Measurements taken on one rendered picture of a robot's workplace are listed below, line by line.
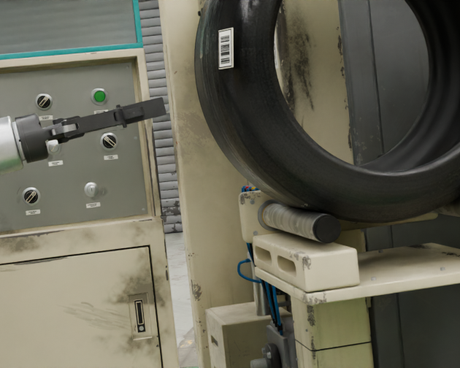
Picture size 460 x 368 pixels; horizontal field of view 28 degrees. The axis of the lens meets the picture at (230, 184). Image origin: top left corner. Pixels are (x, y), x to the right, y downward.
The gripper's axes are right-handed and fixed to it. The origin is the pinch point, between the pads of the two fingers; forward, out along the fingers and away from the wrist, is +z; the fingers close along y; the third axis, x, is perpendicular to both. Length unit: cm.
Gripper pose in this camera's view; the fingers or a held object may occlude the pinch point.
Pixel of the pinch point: (143, 110)
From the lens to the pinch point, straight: 150.1
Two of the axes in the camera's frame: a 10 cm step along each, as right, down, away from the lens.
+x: 2.4, 9.7, 0.8
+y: -2.0, -0.3, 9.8
